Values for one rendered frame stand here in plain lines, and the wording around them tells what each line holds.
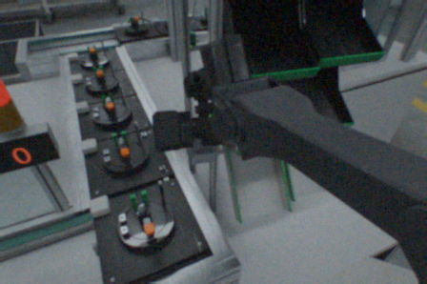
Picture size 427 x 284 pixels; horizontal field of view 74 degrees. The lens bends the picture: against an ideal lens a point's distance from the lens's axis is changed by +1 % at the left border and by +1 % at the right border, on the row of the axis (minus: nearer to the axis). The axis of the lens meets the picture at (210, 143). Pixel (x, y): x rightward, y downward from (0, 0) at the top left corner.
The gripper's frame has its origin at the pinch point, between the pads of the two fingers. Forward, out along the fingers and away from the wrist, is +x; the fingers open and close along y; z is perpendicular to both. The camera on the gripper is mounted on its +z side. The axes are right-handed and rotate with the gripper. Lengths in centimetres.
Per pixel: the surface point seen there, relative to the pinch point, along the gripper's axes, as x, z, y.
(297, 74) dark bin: -9.1, 7.1, -14.8
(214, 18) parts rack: -3.6, 18.2, -3.2
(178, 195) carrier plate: 27.1, -17.0, -0.8
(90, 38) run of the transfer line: 137, 64, 18
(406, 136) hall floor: 122, -22, -230
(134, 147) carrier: 43.4, -2.7, 7.7
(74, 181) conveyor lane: 43, -11, 26
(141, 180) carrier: 34.8, -12.3, 7.8
